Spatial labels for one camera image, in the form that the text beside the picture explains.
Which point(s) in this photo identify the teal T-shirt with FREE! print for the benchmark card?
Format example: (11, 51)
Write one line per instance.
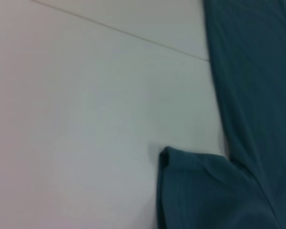
(252, 95)

